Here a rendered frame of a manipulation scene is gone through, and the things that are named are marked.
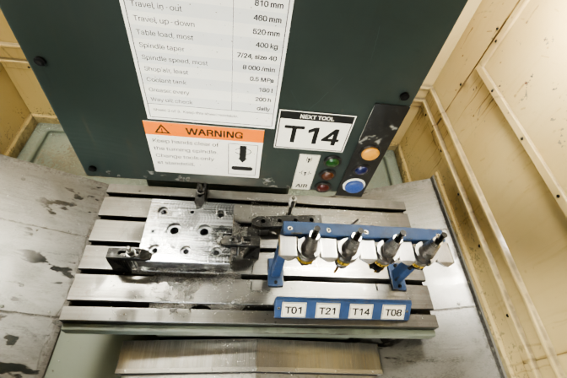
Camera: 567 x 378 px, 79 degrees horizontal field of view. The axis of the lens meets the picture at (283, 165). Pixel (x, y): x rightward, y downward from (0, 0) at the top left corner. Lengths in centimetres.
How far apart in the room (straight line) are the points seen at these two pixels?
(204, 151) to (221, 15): 20
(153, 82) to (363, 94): 24
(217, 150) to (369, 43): 24
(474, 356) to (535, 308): 29
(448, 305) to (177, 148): 124
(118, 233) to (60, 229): 40
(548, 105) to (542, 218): 34
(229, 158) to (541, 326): 107
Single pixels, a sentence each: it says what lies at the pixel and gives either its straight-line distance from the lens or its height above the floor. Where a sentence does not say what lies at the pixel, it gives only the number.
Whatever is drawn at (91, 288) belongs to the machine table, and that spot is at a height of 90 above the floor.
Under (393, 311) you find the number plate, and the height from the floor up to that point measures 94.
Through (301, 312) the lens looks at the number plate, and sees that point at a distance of 119.
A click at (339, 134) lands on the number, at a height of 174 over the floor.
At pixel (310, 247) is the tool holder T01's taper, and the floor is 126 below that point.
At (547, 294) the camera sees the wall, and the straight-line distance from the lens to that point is 130.
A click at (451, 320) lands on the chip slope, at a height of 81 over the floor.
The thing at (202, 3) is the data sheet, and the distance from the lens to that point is 36.
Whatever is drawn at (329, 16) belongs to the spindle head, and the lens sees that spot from 36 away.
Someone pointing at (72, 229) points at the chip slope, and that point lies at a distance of 171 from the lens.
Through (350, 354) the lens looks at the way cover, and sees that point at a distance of 140.
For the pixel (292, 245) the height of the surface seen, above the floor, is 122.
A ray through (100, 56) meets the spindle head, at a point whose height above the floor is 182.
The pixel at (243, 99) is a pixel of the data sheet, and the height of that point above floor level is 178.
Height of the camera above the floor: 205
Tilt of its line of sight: 50 degrees down
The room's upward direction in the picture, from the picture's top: 12 degrees clockwise
